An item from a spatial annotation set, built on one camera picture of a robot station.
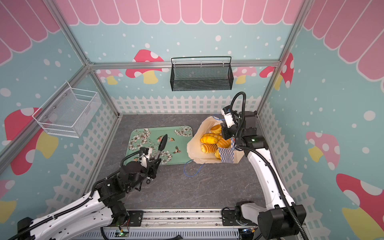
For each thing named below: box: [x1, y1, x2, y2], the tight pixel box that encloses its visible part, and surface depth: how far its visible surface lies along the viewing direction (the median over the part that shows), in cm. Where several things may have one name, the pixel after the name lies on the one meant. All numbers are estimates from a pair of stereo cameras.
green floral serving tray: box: [124, 125, 193, 165], surface depth 107 cm
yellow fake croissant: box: [210, 124, 222, 135], surface depth 95 cm
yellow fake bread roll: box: [200, 133, 222, 145], surface depth 94 cm
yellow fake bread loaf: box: [200, 143, 218, 154], surface depth 94 cm
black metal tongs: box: [154, 134, 168, 160], surface depth 76 cm
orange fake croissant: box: [217, 138, 232, 148], surface depth 91 cm
